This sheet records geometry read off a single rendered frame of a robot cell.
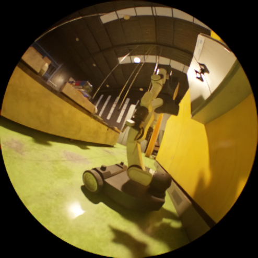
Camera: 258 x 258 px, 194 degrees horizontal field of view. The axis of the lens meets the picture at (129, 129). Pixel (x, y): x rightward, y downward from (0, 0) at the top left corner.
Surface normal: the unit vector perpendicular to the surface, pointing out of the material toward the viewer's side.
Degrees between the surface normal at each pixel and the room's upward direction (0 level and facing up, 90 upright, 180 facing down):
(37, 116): 90
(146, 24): 169
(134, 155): 90
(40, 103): 90
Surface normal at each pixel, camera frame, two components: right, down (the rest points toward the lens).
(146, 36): -0.18, 0.96
